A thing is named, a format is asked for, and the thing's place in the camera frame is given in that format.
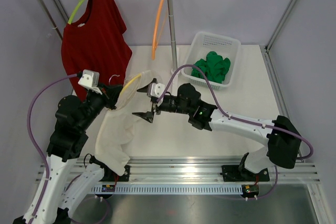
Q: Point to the orange hanger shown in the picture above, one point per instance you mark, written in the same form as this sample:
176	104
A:
158	28

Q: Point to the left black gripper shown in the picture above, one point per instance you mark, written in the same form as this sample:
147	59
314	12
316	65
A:
110	94

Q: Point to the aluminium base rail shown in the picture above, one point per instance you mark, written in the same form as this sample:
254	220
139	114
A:
196	176

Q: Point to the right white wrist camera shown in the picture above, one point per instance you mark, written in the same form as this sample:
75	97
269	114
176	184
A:
159	90

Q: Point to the white plastic basket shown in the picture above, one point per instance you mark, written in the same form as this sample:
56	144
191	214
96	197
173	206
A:
204	43

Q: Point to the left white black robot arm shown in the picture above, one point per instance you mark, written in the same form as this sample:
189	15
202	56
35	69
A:
52	202

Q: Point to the white t shirt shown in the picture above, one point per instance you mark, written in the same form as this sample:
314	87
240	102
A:
118	126

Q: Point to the green hanger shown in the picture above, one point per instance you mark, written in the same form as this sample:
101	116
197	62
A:
72	16

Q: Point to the red t shirt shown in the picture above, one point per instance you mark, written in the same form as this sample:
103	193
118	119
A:
95	42

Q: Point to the yellow hanger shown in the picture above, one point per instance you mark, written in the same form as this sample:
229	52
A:
128	83

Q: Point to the green t shirt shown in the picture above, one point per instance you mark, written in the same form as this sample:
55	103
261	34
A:
215	67

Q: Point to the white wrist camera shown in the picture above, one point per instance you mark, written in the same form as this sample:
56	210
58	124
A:
89	80
159	90

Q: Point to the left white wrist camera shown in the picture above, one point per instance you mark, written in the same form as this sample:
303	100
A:
89	80

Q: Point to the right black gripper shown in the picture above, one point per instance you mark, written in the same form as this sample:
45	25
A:
148	116

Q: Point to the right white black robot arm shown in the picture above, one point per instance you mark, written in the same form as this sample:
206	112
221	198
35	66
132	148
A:
280	139

